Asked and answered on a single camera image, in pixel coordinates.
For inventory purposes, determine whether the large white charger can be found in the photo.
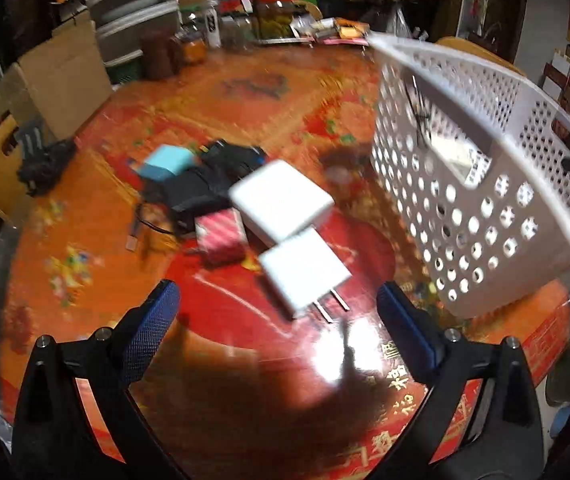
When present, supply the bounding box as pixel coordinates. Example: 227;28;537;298
229;159;336;243

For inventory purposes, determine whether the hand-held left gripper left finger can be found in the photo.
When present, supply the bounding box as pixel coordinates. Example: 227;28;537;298
11;279;186;480

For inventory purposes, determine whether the pickle jar with red lid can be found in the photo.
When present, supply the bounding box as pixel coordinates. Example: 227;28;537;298
255;0;298;41

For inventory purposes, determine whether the brown jar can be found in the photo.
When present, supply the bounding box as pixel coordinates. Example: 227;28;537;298
140;27;173;81

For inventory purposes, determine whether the white bottle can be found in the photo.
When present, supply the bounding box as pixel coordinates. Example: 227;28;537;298
204;0;224;51

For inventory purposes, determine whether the black cloth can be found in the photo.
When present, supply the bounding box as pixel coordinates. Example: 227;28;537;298
17;120;78;196

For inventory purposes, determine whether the metal lid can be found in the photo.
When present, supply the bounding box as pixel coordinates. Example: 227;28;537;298
545;345;570;406

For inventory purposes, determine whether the teal multi-port charger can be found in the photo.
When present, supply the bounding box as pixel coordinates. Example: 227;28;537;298
142;144;203;183

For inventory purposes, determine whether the black charger with cable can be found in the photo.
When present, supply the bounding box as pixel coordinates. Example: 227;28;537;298
127;167;236;266

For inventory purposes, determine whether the brown cardboard box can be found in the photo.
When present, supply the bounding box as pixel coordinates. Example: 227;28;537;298
0;10;113;141

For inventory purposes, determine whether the black dual-port charger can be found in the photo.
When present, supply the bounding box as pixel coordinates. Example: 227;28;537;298
200;139;268;181

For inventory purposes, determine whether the white perforated plastic basket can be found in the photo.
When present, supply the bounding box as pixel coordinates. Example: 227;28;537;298
367;31;570;320

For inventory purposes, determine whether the orange jar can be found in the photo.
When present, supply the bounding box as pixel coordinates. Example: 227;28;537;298
182;35;206;64

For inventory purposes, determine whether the red cartoon print charger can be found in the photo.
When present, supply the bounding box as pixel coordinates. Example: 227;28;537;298
195;210;246;266

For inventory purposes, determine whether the metal binder clip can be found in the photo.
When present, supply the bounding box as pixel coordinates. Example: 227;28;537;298
410;74;432;147

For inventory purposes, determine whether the small white pronged charger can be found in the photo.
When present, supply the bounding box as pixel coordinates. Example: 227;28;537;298
257;227;353;323

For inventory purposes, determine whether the plastic drawer cabinet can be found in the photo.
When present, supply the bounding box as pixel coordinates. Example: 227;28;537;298
80;0;180;83

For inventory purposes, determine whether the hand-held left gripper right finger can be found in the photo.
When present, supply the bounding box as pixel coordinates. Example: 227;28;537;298
365;281;546;480

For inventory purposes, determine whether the clear plastic bag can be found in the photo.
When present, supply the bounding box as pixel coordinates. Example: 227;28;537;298
385;2;416;38

